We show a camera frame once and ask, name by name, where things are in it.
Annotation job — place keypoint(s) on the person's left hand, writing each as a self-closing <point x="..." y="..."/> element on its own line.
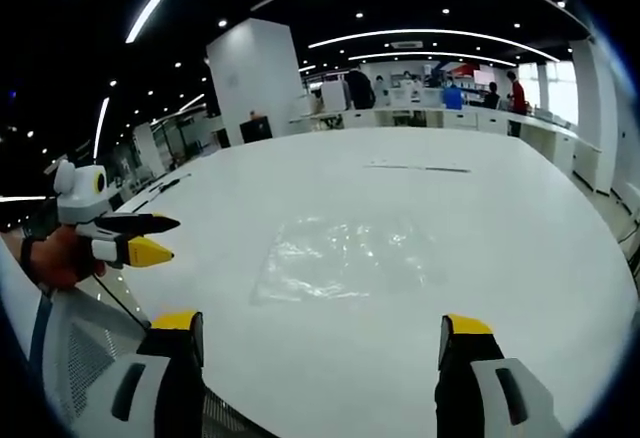
<point x="62" y="258"/>

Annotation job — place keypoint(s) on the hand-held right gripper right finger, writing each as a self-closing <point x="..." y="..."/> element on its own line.
<point x="480" y="388"/>

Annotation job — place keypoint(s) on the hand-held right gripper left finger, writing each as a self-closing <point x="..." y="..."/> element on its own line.
<point x="150" y="388"/>

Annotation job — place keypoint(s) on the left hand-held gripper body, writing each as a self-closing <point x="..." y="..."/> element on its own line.
<point x="80" y="198"/>

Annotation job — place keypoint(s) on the clear food packaging bag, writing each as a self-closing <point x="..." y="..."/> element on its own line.
<point x="340" y="258"/>

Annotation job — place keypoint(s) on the long white counter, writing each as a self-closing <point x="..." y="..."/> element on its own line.
<point x="500" y="123"/>

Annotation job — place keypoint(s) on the black wristband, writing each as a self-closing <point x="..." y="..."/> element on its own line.
<point x="27" y="253"/>

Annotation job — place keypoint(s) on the dark thin table strip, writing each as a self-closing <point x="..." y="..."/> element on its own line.
<point x="420" y="168"/>

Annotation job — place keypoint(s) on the black pen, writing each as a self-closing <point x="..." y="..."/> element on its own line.
<point x="172" y="183"/>

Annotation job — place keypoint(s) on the ceiling air vent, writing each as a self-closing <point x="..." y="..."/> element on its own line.
<point x="407" y="44"/>

